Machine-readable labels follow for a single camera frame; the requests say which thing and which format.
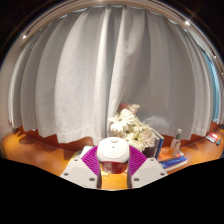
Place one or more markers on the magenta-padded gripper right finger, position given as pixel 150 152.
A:
pixel 148 170

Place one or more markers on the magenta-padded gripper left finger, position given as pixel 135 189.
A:
pixel 78 171

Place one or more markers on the red and white charger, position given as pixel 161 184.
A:
pixel 113 151

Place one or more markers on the blue upright book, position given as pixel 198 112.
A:
pixel 159 145

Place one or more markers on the blue flat book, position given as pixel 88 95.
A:
pixel 175 162

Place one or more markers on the clear plastic bottle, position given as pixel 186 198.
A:
pixel 175 143

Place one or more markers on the white flower bouquet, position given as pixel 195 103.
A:
pixel 133 130

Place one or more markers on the red booklet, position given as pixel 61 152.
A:
pixel 212 137

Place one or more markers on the small dark object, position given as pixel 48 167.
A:
pixel 218 142

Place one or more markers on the white curtain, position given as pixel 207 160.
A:
pixel 83 73

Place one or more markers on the window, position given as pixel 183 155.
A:
pixel 215 83

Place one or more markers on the white curtain rail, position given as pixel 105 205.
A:
pixel 110 4

